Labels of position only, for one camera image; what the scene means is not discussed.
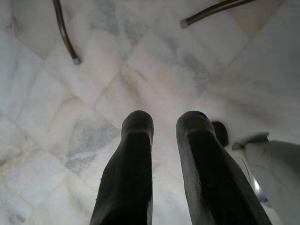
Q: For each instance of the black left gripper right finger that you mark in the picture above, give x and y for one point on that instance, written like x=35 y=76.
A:
x=211 y=178

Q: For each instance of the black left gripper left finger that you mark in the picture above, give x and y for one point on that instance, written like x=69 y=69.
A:
x=126 y=178

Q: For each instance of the brown metal chair leg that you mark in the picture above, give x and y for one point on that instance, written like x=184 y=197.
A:
x=66 y=35
x=211 y=12

